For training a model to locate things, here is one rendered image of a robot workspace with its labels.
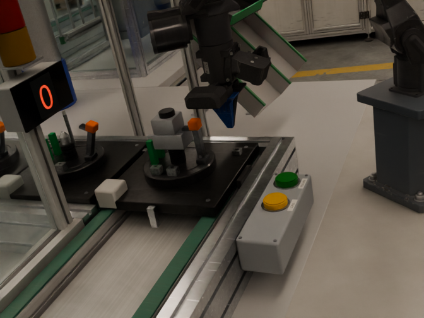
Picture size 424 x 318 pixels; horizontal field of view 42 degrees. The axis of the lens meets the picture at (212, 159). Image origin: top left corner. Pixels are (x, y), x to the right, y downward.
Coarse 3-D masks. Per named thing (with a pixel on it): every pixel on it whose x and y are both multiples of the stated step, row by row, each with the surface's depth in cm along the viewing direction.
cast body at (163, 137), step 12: (168, 108) 102; (156, 120) 101; (168, 120) 100; (180, 120) 103; (156, 132) 102; (168, 132) 101; (180, 132) 102; (156, 144) 103; (168, 144) 102; (180, 144) 101
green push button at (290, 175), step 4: (284, 172) 98; (288, 172) 98; (292, 172) 98; (276, 176) 98; (280, 176) 98; (284, 176) 97; (288, 176) 97; (292, 176) 97; (296, 176) 97; (276, 180) 97; (280, 180) 96; (284, 180) 96; (288, 180) 96; (292, 180) 96; (296, 180) 96; (276, 184) 97; (280, 184) 96; (284, 184) 95; (288, 184) 95; (292, 184) 96
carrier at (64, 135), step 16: (64, 112) 119; (48, 144) 116; (64, 144) 114; (80, 144) 122; (96, 144) 121; (112, 144) 124; (128, 144) 123; (144, 144) 121; (64, 160) 116; (80, 160) 115; (96, 160) 113; (112, 160) 117; (128, 160) 115; (64, 176) 111; (80, 176) 112; (96, 176) 111; (112, 176) 110; (64, 192) 107; (80, 192) 106
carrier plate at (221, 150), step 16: (208, 144) 115; (224, 144) 114; (240, 144) 112; (256, 144) 111; (144, 160) 114; (224, 160) 107; (240, 160) 106; (128, 176) 109; (208, 176) 103; (224, 176) 102; (128, 192) 103; (144, 192) 102; (160, 192) 100; (176, 192) 99; (192, 192) 98; (208, 192) 97; (224, 192) 96; (112, 208) 102; (128, 208) 100; (144, 208) 99; (160, 208) 97; (176, 208) 96; (192, 208) 95; (208, 208) 93
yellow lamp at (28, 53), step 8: (8, 32) 80; (16, 32) 80; (24, 32) 81; (0, 40) 80; (8, 40) 80; (16, 40) 81; (24, 40) 81; (0, 48) 81; (8, 48) 81; (16, 48) 81; (24, 48) 82; (32, 48) 83; (0, 56) 82; (8, 56) 81; (16, 56) 81; (24, 56) 82; (32, 56) 83; (8, 64) 82; (16, 64) 82
